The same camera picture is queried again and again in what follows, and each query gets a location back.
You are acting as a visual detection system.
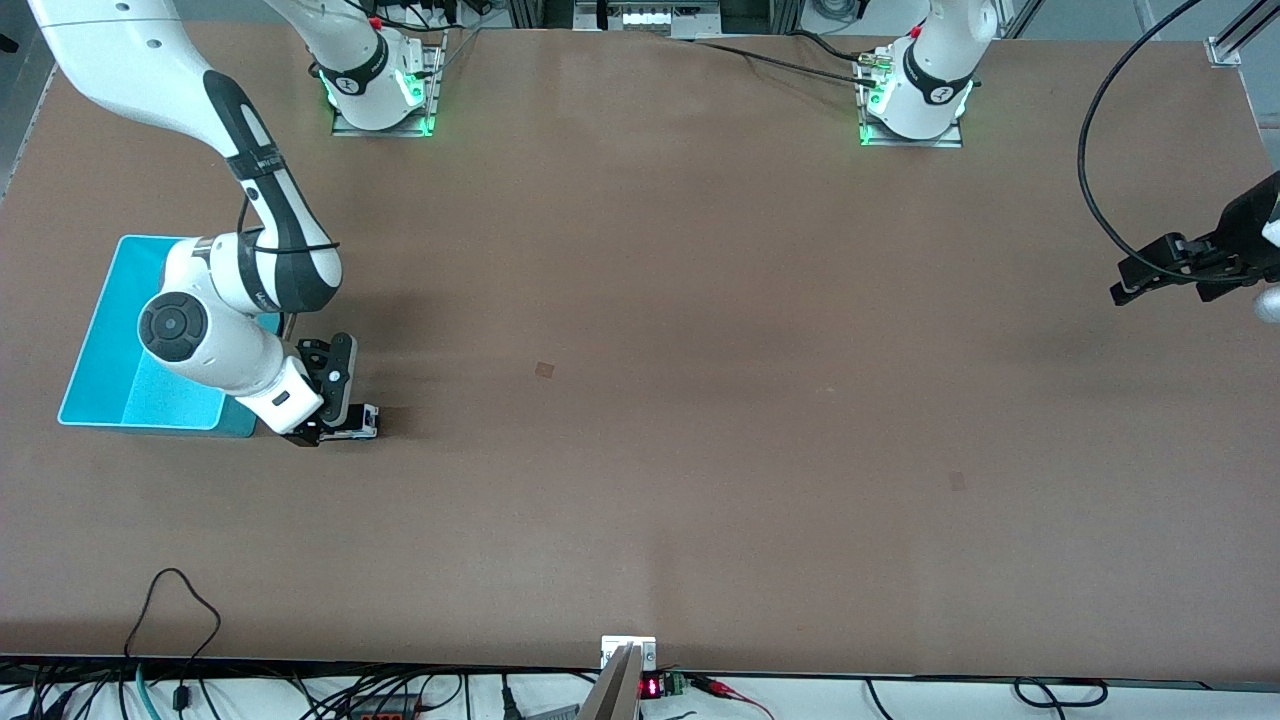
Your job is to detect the silver camera mount bracket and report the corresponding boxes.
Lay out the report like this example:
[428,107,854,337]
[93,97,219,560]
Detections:
[601,636,658,671]

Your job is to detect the thin black looped cable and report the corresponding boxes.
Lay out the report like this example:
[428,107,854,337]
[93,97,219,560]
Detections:
[124,568,222,713]

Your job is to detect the metal frame with lights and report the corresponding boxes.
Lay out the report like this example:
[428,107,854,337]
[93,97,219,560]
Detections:
[574,0,722,39]

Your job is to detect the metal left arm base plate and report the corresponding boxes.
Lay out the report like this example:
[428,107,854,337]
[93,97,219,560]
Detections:
[858,46,964,149]

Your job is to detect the black cable on table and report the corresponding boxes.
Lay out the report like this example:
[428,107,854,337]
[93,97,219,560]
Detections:
[690,38,883,89]

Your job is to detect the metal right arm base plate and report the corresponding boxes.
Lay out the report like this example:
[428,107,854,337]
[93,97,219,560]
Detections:
[332,30,446,138]

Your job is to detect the grey metal beam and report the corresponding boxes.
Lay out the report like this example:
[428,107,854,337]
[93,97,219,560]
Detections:
[578,645,642,720]

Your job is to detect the white and black toy car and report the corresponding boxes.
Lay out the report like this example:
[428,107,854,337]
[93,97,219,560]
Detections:
[322,403,381,442]

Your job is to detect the coiled black cable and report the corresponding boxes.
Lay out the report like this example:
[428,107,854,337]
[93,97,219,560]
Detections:
[1013,677,1109,709]

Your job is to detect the turquoise plastic bin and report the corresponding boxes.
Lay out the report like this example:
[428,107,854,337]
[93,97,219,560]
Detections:
[57,234,291,438]

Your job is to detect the red clip leads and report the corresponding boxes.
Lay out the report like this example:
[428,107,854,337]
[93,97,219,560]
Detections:
[688,675,776,720]

